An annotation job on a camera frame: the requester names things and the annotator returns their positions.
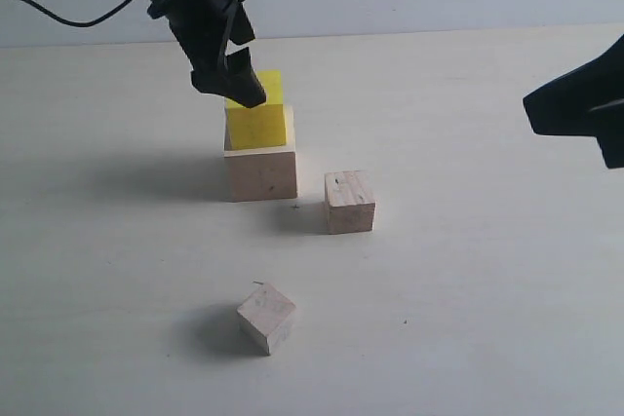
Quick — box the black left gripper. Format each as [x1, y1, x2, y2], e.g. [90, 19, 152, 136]
[147, 0, 267, 108]

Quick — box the yellow cube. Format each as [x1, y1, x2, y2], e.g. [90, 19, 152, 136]
[225, 70, 287, 150]

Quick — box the large light wooden cube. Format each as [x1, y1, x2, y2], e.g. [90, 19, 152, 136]
[223, 105, 298, 202]

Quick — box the medium wooden cube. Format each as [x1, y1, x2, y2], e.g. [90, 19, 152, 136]
[324, 170, 376, 235]

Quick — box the small pale wooden cube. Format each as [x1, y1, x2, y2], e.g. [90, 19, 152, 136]
[236, 283, 297, 356]

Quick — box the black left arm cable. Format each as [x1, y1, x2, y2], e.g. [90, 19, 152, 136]
[0, 0, 145, 27]

